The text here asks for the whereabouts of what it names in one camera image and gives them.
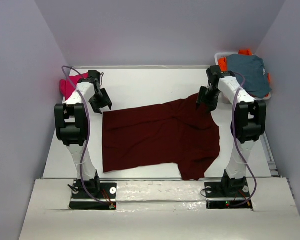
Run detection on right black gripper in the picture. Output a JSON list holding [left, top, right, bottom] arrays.
[[196, 85, 222, 114]]

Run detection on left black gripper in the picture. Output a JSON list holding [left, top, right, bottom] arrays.
[[89, 88, 112, 114]]

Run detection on dark red t shirt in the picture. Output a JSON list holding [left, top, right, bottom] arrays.
[[102, 94, 221, 181]]

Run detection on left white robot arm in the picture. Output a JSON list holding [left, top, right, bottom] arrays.
[[54, 74, 113, 200]]

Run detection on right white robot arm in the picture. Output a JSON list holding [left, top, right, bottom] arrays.
[[196, 65, 267, 199]]

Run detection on folded pink t shirt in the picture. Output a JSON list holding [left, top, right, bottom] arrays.
[[59, 73, 88, 100]]

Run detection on orange t shirt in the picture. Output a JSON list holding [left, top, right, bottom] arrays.
[[215, 48, 272, 100]]

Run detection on white laundry basket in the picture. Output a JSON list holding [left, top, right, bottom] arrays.
[[214, 49, 272, 104]]

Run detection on teal blue t shirt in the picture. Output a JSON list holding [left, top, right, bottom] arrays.
[[226, 54, 272, 99]]

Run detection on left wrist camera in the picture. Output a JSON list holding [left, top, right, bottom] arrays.
[[87, 70, 104, 85]]

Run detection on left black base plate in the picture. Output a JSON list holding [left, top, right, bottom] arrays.
[[67, 180, 118, 211]]

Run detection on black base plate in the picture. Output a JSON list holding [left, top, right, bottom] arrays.
[[201, 181, 253, 210], [67, 180, 118, 211]]

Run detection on aluminium rail right side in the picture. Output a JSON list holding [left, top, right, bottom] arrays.
[[261, 133, 282, 178]]

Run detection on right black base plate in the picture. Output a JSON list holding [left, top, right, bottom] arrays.
[[201, 181, 253, 210]]

